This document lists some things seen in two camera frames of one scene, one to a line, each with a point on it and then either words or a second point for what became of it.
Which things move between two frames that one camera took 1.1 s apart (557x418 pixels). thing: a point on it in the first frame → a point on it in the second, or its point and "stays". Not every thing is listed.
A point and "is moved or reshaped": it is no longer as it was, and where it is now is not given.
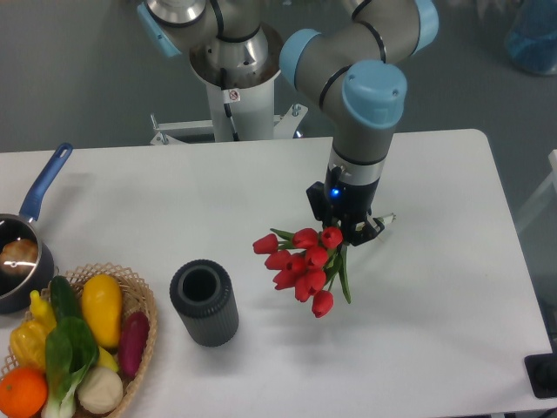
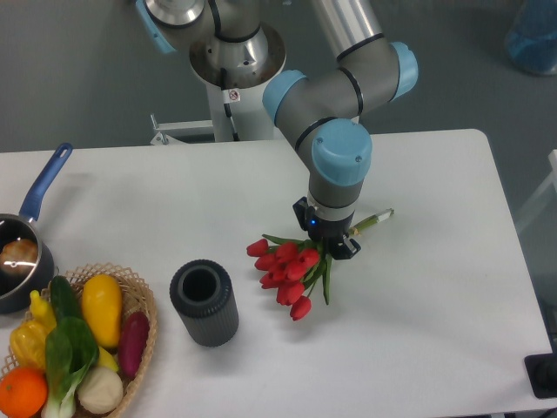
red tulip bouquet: [307, 263] is moved or reshaped
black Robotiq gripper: [345, 204] → [321, 229]
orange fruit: [23, 392] stays
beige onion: [100, 390] stays
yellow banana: [105, 360] stays
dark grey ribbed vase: [204, 293] stays
